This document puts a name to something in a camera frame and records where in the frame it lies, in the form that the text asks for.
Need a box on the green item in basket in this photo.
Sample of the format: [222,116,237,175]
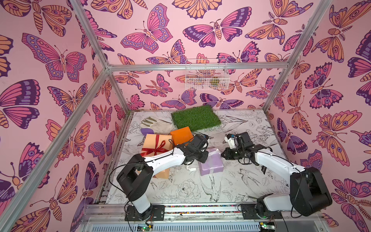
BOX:
[210,77,220,88]

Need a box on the green artificial grass mat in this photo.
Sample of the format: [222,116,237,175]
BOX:
[171,105,222,131]

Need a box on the purple pink hand trowel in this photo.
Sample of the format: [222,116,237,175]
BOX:
[141,128,154,136]

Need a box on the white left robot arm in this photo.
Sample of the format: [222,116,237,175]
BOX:
[117,134,209,216]

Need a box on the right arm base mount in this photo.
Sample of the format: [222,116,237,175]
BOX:
[238,203,283,220]

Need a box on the red ribbon bow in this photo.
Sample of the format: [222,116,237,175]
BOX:
[141,134,172,157]

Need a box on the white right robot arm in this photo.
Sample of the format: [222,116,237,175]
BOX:
[221,132,332,218]

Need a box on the aluminium front rail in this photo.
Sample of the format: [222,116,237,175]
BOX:
[78,203,331,232]

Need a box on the white wire basket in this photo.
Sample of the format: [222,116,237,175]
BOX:
[184,63,230,91]

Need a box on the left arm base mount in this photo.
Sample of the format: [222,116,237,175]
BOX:
[125,205,165,222]

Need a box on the lilac gift box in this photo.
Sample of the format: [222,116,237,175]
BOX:
[198,147,224,177]

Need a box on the beige gardening glove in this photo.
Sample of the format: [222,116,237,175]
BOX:
[140,117,175,135]

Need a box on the black lettered ribbon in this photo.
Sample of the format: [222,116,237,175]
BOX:
[258,146,273,174]

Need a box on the white satin ribbon bow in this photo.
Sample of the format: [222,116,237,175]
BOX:
[186,147,221,175]

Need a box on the orange gift box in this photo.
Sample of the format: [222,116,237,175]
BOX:
[170,127,194,145]

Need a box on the large tan gift box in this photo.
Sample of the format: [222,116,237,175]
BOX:
[134,133,174,179]

